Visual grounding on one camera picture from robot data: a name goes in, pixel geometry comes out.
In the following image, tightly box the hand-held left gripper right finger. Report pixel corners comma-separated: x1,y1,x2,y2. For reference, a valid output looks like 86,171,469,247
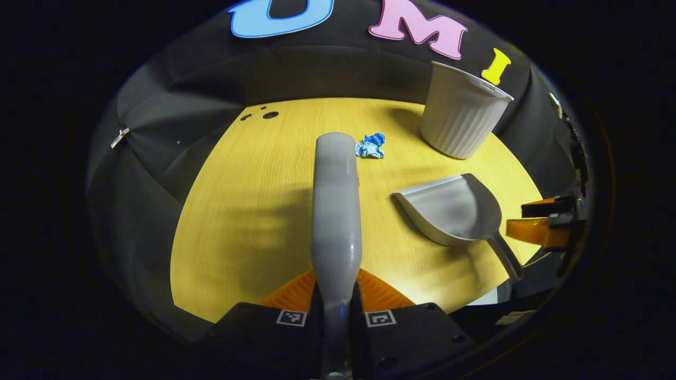
351,268,477,380

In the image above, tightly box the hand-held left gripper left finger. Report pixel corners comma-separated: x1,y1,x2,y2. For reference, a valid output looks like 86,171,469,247
209,269,323,380

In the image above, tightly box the grey plastic dustpan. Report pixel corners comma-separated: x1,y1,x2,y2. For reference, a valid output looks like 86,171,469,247
392,173,524,282

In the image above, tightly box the white ribbed garbage bin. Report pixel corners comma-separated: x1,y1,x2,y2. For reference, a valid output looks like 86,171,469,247
420,61,514,160

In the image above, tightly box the small grey broom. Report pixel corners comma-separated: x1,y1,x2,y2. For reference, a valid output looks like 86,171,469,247
310,132,364,380

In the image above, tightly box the light blue paper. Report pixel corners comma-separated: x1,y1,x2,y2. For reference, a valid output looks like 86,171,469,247
355,141,385,159

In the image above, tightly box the black backdrop cloth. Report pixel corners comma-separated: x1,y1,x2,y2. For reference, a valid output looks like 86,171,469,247
87,0,587,344

